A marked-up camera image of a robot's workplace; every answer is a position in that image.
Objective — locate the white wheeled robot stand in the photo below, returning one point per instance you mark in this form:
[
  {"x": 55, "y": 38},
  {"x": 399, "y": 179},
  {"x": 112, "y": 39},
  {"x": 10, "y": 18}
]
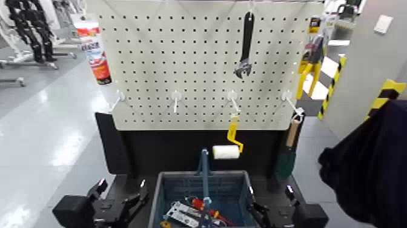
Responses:
[{"x": 19, "y": 60}]

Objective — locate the black adjustable wrench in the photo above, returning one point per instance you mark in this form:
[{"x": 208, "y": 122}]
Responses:
[{"x": 246, "y": 38}]

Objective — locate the dark navy cloth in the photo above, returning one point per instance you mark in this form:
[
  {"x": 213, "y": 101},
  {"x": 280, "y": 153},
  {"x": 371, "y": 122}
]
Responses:
[{"x": 372, "y": 165}]

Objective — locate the small yellow round object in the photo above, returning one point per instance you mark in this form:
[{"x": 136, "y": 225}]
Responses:
[{"x": 164, "y": 224}]

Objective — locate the white pegboard hook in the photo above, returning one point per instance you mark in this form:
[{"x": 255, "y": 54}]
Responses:
[
  {"x": 233, "y": 100},
  {"x": 251, "y": 7},
  {"x": 118, "y": 99},
  {"x": 175, "y": 97},
  {"x": 291, "y": 101}
]

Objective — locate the black humanoid robot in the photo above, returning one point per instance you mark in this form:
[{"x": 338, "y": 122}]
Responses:
[{"x": 31, "y": 28}]

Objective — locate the blue grey plastic crate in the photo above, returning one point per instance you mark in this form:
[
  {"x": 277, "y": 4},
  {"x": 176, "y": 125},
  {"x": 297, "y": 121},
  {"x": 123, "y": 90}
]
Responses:
[{"x": 178, "y": 191}]

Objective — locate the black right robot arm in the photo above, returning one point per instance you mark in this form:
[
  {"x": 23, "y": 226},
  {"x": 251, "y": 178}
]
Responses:
[{"x": 313, "y": 218}]

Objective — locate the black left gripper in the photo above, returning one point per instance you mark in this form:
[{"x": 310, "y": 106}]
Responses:
[{"x": 109, "y": 213}]

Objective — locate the white perforated pegboard panel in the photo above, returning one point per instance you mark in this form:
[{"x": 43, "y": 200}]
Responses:
[{"x": 190, "y": 63}]

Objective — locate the yellow black striped corner guard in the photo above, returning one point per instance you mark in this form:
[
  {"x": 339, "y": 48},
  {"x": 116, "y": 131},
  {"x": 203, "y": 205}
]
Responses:
[
  {"x": 332, "y": 86},
  {"x": 384, "y": 94}
]

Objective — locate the white wall plate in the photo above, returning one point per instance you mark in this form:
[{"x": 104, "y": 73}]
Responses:
[{"x": 383, "y": 24}]

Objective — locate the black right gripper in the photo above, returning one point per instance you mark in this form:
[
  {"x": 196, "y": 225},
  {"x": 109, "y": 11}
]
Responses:
[{"x": 283, "y": 218}]

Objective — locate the white packaged tool card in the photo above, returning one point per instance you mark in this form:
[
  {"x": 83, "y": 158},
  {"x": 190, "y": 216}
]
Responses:
[{"x": 182, "y": 214}]

